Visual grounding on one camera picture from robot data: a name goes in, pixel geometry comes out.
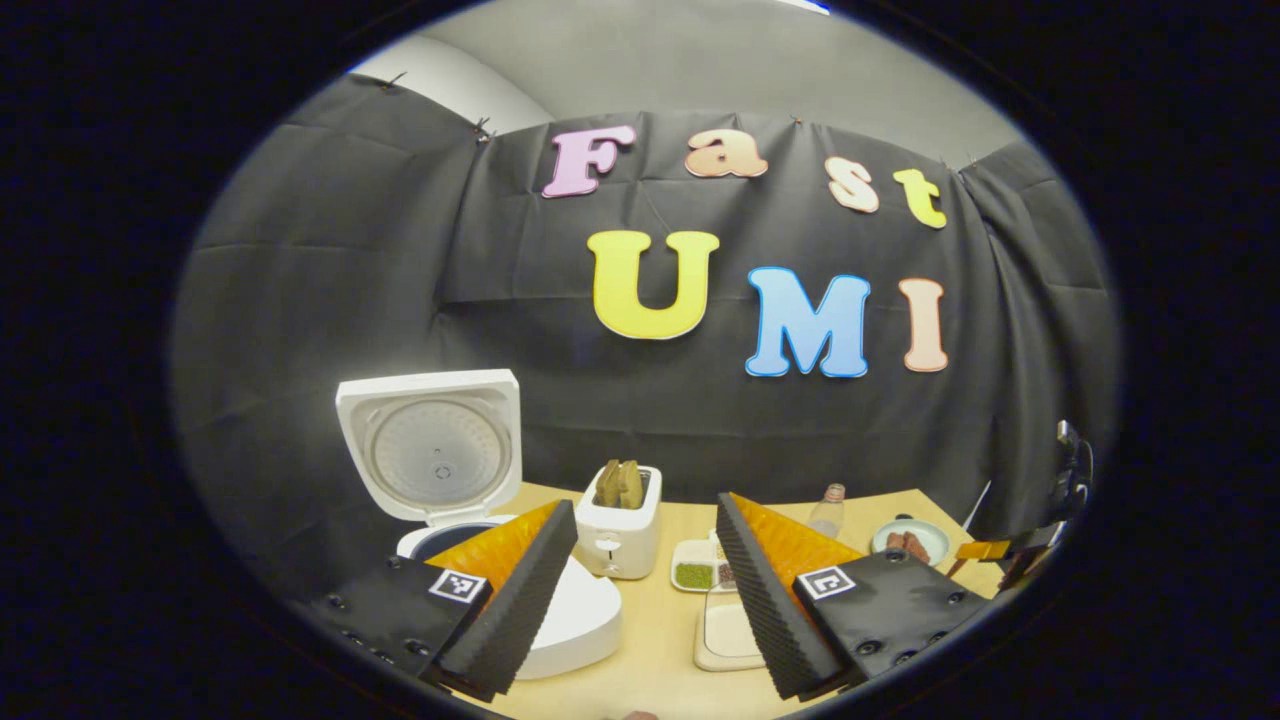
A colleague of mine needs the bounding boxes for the white toaster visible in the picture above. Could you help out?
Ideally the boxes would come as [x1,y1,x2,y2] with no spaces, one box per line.
[575,465,663,581]

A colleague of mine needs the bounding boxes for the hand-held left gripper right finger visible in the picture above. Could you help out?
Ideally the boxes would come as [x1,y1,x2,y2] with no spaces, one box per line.
[715,492,991,703]

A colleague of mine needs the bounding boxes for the white rice cooker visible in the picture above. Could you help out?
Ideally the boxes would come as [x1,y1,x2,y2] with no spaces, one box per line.
[335,368,623,681]

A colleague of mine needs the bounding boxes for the clear tray of white rice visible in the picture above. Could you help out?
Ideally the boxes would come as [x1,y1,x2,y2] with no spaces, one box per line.
[693,590,769,673]

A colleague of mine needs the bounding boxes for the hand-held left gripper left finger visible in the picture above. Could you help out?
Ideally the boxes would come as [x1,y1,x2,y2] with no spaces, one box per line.
[315,498,581,703]

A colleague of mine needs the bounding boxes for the white divided bean dish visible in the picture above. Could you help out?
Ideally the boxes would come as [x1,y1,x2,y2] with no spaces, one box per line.
[670,530,741,593]

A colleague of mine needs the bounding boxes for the black backdrop cloth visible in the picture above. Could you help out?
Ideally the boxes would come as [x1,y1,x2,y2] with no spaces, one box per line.
[170,72,1121,601]

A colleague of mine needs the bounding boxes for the pale green plate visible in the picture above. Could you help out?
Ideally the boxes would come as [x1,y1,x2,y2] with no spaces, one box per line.
[870,517,951,567]

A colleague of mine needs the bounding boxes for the clear plastic bottle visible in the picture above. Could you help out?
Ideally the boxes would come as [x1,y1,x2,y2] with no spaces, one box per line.
[808,483,847,541]

